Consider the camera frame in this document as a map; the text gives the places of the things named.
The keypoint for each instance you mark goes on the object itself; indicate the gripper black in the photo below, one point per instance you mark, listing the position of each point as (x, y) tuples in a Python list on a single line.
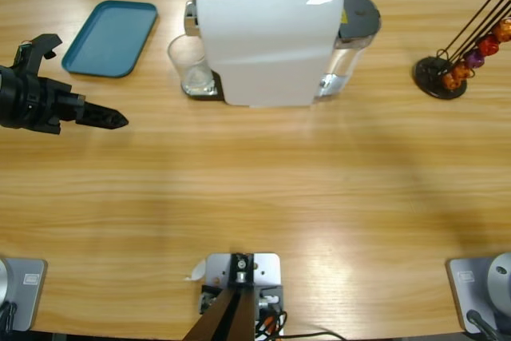
[(32, 101)]

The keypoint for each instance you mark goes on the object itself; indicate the clear glass cup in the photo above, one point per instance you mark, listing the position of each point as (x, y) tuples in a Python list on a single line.
[(191, 77)]

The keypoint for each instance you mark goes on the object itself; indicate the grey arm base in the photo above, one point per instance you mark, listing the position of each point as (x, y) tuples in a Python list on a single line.
[(463, 297), (28, 297)]

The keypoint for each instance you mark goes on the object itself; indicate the white coffee machine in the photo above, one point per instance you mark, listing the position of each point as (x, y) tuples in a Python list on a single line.
[(263, 45)]

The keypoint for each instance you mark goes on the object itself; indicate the orange coffee capsule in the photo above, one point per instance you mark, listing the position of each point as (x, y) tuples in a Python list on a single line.
[(461, 71), (451, 82), (503, 30)]

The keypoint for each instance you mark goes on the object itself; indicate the purple coffee capsule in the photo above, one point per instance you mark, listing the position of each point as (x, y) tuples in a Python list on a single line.
[(474, 59)]

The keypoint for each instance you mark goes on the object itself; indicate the clear water tank grey lid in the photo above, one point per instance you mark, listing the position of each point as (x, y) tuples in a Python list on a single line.
[(359, 13)]

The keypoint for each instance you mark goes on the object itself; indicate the teal plastic tray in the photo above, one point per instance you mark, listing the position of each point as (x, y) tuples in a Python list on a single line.
[(108, 37)]

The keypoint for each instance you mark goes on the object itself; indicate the black capsule stand with rods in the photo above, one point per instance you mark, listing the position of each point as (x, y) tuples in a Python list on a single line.
[(433, 77)]

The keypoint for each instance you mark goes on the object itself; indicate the white tape tab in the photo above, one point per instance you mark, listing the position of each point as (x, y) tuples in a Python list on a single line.
[(195, 271)]

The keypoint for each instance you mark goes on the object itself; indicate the white mount block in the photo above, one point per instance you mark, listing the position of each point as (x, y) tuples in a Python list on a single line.
[(267, 263)]

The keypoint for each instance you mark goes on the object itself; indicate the dark mount post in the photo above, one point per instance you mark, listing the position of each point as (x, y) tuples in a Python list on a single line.
[(239, 317)]

